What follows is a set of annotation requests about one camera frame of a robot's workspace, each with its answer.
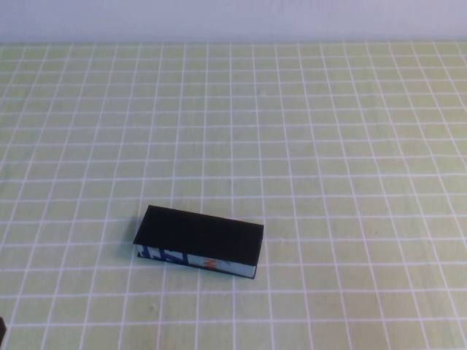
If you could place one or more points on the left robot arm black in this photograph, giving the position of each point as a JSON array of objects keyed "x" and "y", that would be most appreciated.
[{"x": 2, "y": 327}]

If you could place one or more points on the black glasses case printed side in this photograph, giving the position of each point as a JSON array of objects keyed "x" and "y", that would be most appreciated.
[{"x": 200, "y": 233}]

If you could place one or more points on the green white grid tablecloth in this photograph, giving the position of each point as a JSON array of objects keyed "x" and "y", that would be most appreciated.
[{"x": 233, "y": 127}]

